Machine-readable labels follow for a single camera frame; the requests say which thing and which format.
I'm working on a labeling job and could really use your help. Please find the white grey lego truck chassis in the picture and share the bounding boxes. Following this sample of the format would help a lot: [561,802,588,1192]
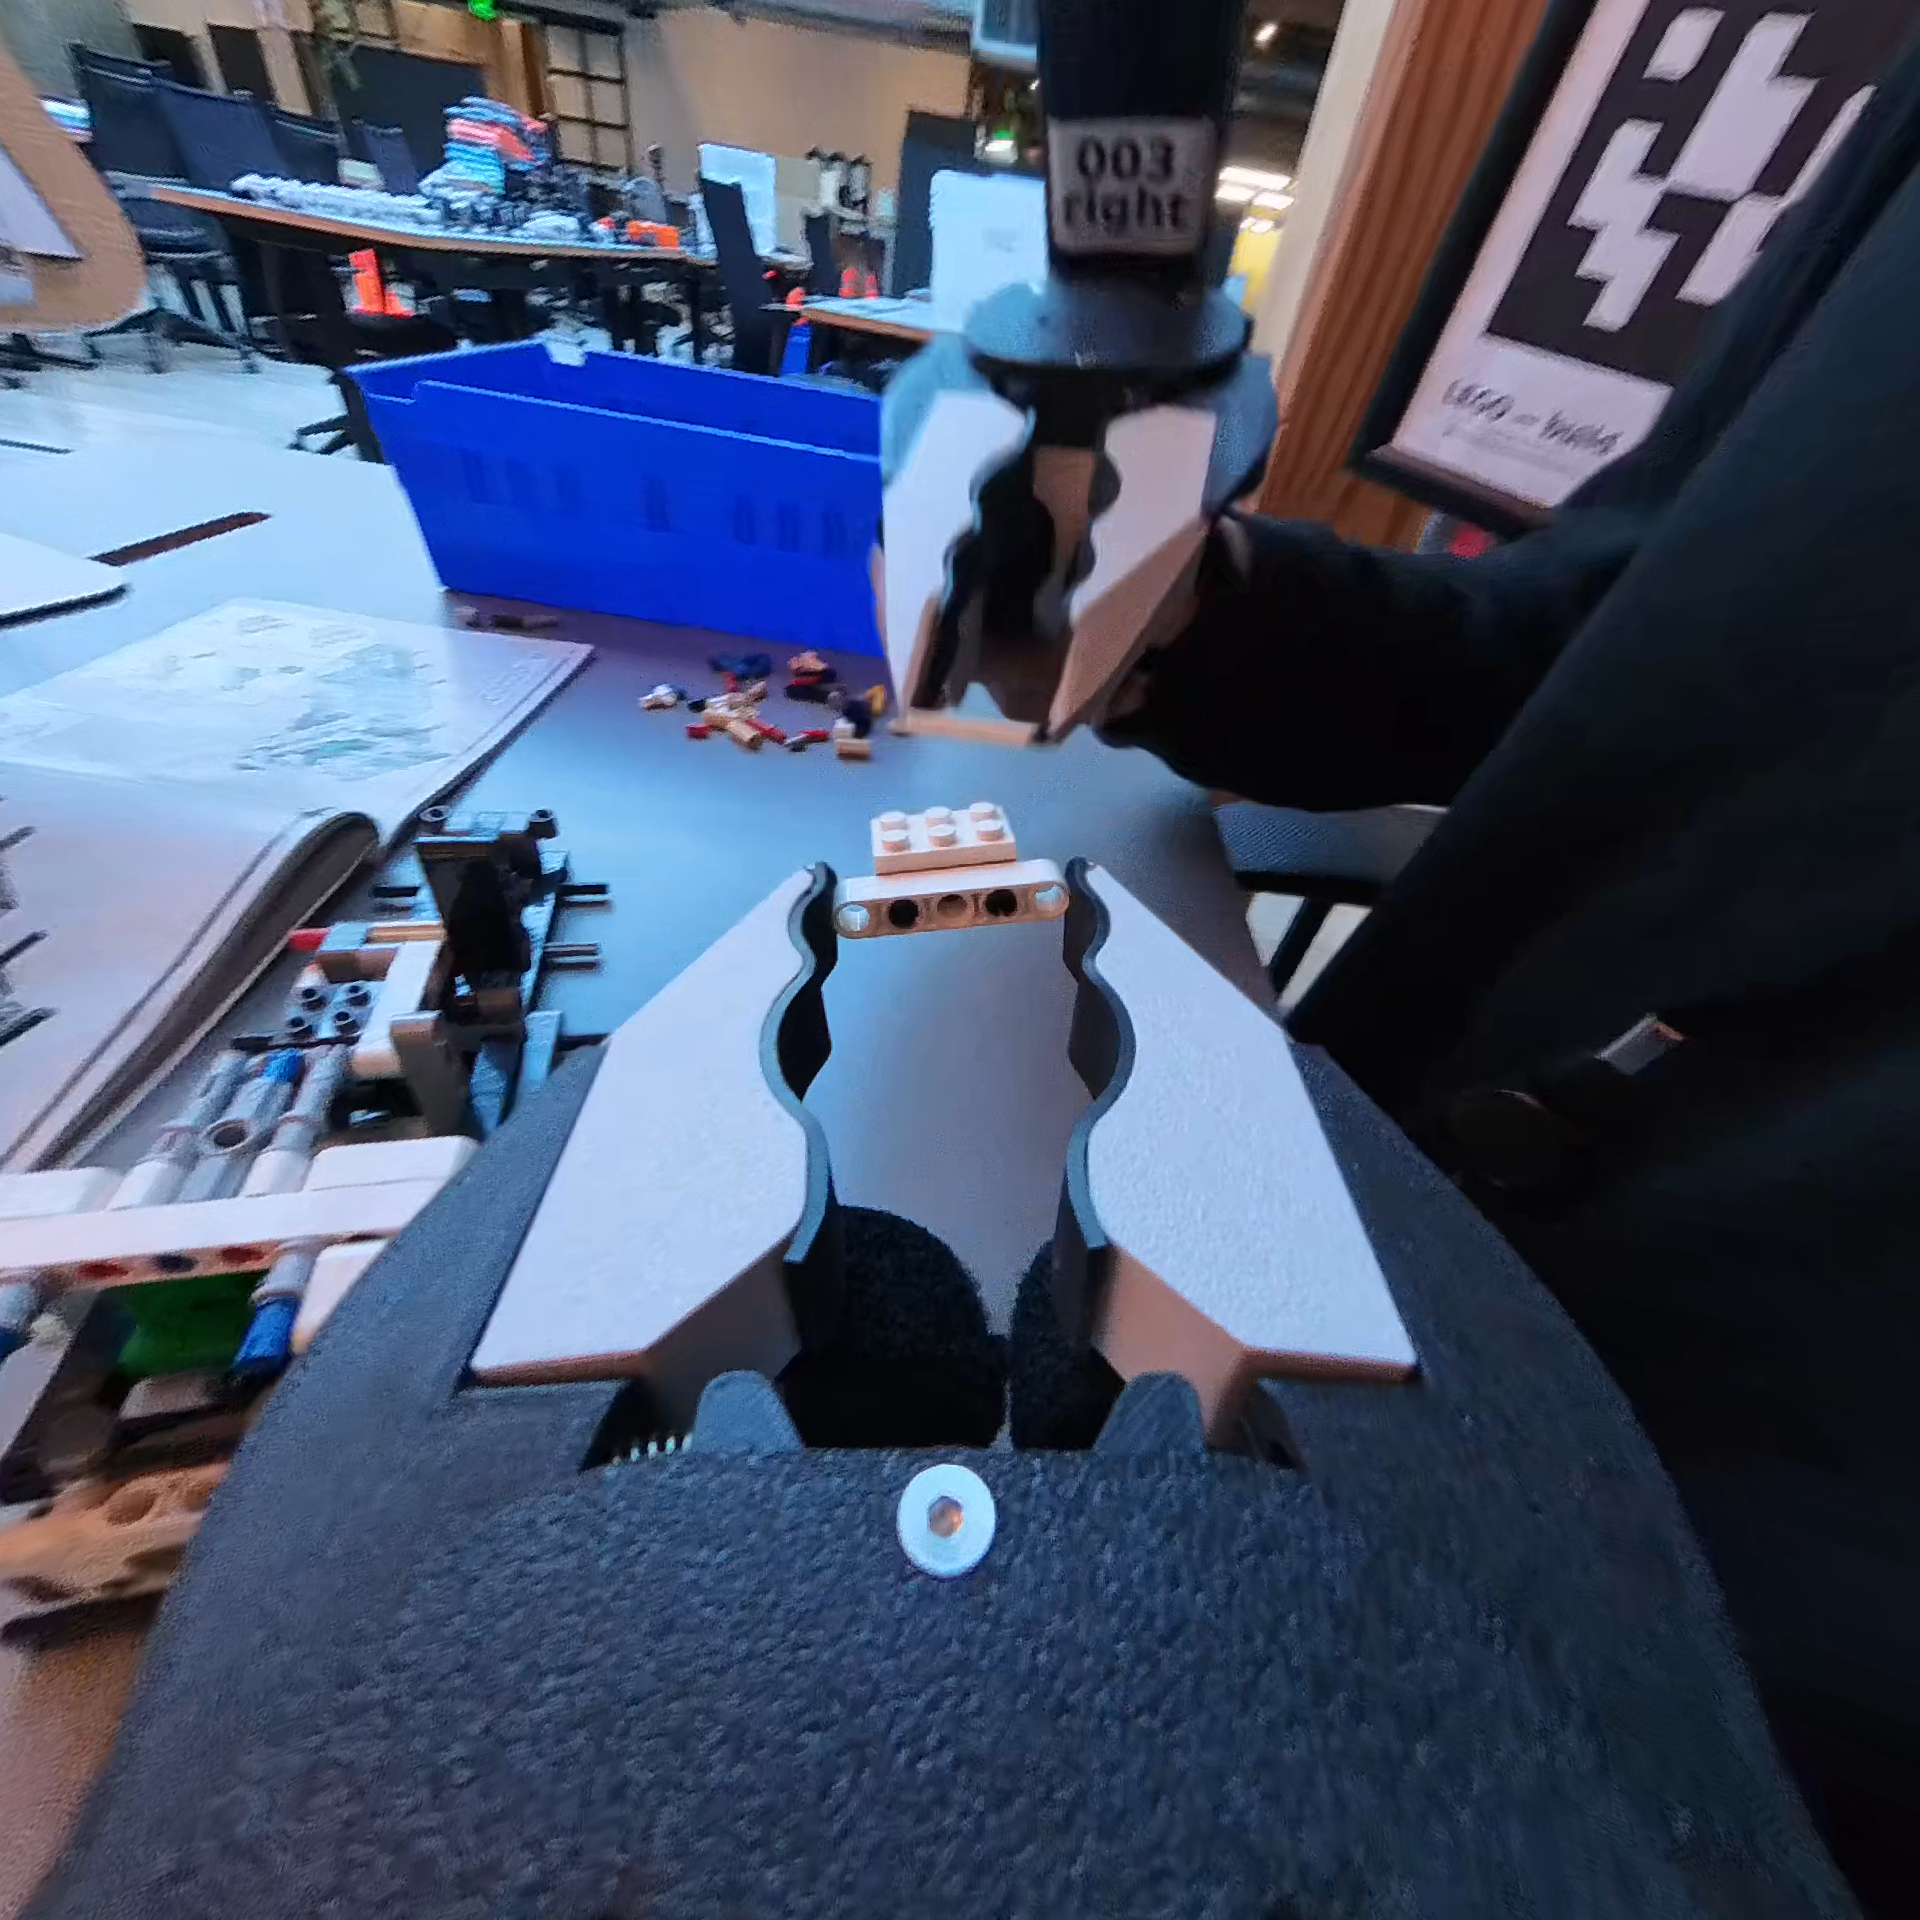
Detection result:
[0,961,571,1613]

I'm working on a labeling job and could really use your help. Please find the framed black white wall poster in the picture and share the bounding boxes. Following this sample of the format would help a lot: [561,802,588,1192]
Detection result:
[1349,0,1900,530]

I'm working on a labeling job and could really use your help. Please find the black lego frame assembly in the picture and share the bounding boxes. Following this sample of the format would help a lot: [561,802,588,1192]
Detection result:
[366,805,612,1051]

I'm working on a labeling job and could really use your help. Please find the person's right forearm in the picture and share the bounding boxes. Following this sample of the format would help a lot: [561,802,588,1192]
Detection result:
[1101,508,1634,818]

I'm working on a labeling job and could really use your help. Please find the open lego instruction booklet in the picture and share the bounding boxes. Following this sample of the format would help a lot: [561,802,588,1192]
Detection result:
[0,601,596,1171]

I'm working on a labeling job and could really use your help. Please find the tan lego beam with holes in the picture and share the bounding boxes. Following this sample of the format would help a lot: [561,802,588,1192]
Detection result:
[833,862,1072,940]

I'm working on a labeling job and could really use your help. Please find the white box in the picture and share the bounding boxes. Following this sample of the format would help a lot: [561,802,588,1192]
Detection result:
[926,165,1051,311]

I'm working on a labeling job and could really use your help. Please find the grey office chair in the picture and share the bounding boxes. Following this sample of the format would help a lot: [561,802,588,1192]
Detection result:
[1215,802,1449,992]

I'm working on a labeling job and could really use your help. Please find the blue plastic bin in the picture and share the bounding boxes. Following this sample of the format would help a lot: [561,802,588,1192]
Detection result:
[342,337,901,655]

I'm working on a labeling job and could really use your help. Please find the pile of small lego pieces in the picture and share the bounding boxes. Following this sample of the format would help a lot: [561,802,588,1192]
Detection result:
[636,648,894,765]

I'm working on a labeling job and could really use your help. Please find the tan lego brick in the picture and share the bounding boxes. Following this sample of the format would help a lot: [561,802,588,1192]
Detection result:
[868,802,1022,879]

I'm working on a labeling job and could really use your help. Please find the white cardboard sheet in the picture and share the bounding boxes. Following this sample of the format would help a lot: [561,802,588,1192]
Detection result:
[0,532,129,623]

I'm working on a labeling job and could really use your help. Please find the long wooden table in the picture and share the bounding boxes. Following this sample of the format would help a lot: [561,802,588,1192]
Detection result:
[151,181,811,311]

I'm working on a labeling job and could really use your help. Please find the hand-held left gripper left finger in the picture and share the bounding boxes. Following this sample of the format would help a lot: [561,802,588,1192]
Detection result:
[470,862,843,1427]

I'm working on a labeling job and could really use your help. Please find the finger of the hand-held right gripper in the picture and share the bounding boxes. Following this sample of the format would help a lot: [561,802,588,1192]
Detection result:
[1048,406,1216,746]
[870,387,1051,714]

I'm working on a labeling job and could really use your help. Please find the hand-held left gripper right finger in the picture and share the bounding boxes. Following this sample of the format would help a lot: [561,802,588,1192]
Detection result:
[1055,860,1420,1452]

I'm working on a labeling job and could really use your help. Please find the person in black clothing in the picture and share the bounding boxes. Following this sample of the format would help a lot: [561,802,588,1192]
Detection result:
[1282,47,1920,1920]

